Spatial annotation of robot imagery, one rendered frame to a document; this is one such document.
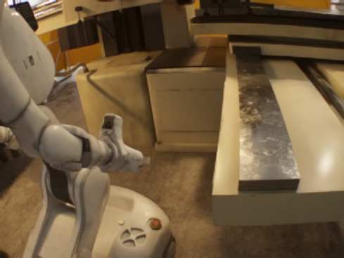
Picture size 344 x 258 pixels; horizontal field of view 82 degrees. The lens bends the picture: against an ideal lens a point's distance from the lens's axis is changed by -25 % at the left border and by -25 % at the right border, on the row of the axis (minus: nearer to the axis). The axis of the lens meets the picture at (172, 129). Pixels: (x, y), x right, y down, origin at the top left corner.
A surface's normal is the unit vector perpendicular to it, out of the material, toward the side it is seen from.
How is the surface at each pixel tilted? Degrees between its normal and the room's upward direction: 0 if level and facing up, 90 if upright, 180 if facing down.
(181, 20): 90
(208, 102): 90
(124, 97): 90
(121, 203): 68
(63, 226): 23
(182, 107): 90
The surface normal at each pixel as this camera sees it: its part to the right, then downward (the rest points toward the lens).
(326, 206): -0.22, 0.50
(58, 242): -0.24, -0.60
